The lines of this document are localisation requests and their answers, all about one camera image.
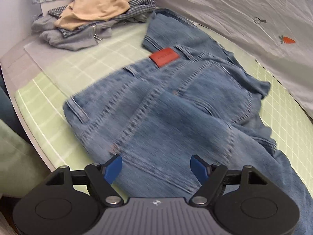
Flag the blue denim jeans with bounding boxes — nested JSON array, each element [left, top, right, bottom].
[[63, 9, 312, 234]]

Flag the green grid cutting mat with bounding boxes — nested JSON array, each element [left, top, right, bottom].
[[15, 23, 312, 190]]

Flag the grey zip hoodie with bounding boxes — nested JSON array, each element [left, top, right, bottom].
[[31, 15, 118, 51]]

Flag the grey carrot-print backdrop sheet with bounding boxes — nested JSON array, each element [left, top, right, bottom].
[[30, 0, 313, 120]]

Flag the beige garment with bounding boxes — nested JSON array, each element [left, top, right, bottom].
[[54, 0, 130, 31]]

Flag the blue checked shirt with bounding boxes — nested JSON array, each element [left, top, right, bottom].
[[48, 0, 156, 30]]

